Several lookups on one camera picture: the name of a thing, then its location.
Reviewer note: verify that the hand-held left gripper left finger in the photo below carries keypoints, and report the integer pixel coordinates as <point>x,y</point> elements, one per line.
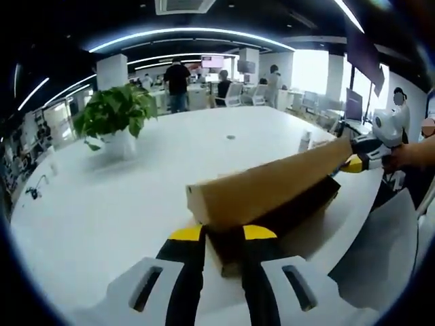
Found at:
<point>185,271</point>

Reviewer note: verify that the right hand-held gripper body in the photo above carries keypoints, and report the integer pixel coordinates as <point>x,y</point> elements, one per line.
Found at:
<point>391,127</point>

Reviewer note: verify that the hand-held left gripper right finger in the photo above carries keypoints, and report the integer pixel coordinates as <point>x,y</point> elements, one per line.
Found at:
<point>261,271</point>

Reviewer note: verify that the white spray bottle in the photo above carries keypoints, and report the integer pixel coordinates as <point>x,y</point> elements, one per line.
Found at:
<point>304,142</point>

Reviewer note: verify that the brown cardboard shoe box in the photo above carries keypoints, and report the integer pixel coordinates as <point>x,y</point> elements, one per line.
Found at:
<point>258,190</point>

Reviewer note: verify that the desk monitor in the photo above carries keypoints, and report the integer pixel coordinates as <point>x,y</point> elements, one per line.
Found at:
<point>354,103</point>

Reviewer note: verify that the dark hanging panel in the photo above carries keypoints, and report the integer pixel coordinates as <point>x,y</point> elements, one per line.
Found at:
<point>363,57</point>

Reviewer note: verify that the grey chair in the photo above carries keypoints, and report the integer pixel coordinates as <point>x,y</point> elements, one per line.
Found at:
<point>377,251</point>

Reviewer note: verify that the straight ceiling light strip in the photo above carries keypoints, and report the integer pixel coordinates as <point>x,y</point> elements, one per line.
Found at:
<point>350,15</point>

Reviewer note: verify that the white office chair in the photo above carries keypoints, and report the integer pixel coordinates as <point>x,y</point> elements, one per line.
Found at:
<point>260,95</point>
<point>232,93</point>

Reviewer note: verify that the small black table object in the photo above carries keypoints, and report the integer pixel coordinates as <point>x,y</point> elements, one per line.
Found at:
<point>32,193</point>

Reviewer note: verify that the green potted plant white pot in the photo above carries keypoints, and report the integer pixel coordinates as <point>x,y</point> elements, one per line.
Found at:
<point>115,112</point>

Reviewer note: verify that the curved ceiling light strip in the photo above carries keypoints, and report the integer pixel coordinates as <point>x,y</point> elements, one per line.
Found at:
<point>190,31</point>

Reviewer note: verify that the ceiling air conditioner vent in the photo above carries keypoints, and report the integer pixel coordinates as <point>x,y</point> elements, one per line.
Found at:
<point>185,6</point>

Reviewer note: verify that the dark wall monitor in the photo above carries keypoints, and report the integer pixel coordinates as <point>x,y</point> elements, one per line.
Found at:
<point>246,66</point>

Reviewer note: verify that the pink wall screen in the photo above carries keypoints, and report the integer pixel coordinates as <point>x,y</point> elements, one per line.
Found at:
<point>212,62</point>

